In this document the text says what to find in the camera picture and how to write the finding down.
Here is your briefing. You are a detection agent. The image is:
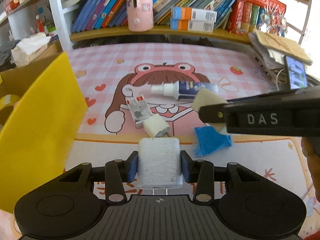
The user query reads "yellow cardboard box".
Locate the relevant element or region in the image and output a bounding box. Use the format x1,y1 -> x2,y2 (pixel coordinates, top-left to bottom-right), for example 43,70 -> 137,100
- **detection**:
0,52 -> 88,214

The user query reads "pink humidifier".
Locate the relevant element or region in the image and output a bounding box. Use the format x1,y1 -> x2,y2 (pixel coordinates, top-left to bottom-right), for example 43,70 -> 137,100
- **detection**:
125,0 -> 154,32

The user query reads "pink checked cartoon tablecloth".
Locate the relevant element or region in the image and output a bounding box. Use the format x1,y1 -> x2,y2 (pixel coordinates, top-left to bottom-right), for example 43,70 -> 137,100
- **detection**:
0,42 -> 320,240

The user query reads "beige tissue pack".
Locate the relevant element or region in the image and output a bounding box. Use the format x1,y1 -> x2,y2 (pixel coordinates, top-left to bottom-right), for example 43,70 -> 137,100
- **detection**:
11,33 -> 52,67

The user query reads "white round plug adapter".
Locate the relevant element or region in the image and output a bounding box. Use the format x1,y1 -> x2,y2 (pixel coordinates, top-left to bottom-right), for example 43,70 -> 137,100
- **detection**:
143,114 -> 171,138

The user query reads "person's right hand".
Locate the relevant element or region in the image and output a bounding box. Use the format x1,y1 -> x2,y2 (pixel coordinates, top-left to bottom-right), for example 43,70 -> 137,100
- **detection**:
301,137 -> 320,162

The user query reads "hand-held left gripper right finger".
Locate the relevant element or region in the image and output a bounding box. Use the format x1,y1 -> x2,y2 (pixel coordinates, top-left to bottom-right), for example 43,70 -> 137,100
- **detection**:
180,150 -> 262,203

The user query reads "beige sponge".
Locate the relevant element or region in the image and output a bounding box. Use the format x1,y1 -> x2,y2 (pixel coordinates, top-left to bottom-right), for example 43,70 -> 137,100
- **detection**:
191,88 -> 229,136

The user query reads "orange and blue carton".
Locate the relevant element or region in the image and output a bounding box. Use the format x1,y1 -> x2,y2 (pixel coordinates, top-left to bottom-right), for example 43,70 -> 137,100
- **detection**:
170,19 -> 215,33
171,7 -> 217,22

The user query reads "stack of papers and envelopes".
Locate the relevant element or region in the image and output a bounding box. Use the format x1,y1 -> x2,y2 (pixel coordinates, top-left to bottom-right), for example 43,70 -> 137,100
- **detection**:
249,29 -> 313,85

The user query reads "grey staples box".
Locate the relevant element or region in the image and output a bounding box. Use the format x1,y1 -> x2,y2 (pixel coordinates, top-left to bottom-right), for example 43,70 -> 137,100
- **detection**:
126,95 -> 152,129

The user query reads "white square charger block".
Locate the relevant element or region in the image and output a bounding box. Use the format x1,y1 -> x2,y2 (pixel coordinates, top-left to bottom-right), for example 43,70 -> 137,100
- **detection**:
137,137 -> 184,192

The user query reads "row of colourful books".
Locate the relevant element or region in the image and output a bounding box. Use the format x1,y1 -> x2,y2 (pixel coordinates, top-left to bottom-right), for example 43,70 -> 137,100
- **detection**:
71,0 -> 241,32

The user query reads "red boxed book set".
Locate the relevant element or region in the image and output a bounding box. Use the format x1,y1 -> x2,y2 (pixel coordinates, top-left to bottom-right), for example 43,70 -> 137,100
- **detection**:
227,0 -> 287,37

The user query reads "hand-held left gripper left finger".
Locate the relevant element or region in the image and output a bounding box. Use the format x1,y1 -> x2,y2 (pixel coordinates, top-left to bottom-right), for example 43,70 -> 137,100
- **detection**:
56,151 -> 139,203

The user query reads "blue cloth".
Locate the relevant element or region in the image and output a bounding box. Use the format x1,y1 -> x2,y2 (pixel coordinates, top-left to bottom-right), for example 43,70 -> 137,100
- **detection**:
192,126 -> 233,157

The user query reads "white and blue spray bottle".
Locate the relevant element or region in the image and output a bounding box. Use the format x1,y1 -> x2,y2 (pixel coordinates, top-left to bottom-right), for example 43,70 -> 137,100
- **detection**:
151,81 -> 218,101

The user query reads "black smartphone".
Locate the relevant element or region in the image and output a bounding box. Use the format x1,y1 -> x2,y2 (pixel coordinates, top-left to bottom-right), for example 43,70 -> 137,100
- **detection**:
284,55 -> 309,90

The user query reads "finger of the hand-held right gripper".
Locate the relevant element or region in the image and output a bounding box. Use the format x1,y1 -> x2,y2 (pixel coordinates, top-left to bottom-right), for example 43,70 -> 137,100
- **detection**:
199,86 -> 320,124

